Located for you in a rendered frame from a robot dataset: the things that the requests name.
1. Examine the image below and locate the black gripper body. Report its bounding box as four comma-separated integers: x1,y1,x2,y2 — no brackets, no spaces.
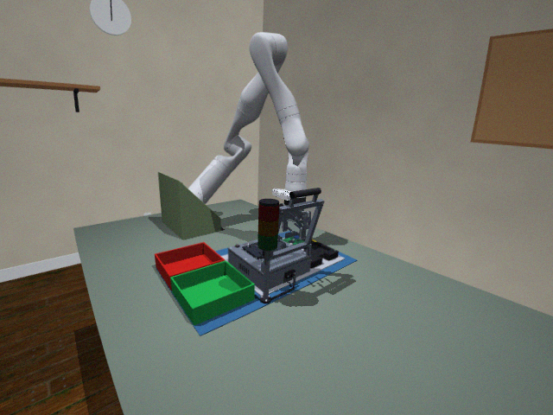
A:
284,197,306,206

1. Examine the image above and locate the red bin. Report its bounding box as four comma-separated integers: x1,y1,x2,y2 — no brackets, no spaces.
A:
155,242,225,291

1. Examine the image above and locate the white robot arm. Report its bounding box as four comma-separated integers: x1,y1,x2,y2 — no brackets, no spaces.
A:
188,32,308,204

